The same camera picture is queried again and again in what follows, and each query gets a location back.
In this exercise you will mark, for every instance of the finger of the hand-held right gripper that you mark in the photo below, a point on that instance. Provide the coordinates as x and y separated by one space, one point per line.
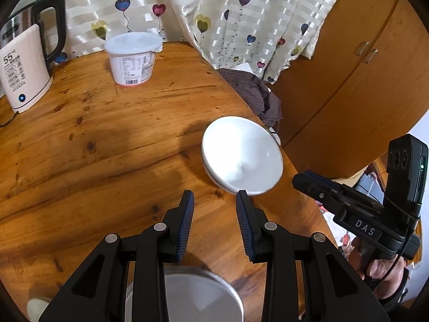
335 183
311 187

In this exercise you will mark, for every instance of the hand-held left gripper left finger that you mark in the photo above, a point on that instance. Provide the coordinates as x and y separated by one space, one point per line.
183 228

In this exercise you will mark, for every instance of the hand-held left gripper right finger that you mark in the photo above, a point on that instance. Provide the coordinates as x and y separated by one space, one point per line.
244 228

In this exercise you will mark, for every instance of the steel bowl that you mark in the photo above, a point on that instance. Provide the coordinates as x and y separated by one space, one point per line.
197 291

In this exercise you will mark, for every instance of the plain white bowl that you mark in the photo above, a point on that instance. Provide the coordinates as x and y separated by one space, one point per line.
241 154

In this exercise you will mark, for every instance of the person's right hand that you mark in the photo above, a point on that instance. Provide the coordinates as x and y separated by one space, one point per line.
378 270

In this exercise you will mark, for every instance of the wooden cabinet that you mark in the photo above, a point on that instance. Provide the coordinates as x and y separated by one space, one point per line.
352 107

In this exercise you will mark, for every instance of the dark checked cloth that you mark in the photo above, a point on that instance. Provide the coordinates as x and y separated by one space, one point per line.
254 94

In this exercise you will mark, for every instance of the white plastic tub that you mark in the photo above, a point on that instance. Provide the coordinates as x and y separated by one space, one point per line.
134 57

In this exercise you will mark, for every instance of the heart print curtain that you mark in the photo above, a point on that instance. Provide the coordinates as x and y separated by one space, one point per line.
218 13

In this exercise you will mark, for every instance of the white electric kettle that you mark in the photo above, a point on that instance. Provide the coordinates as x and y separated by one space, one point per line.
23 60

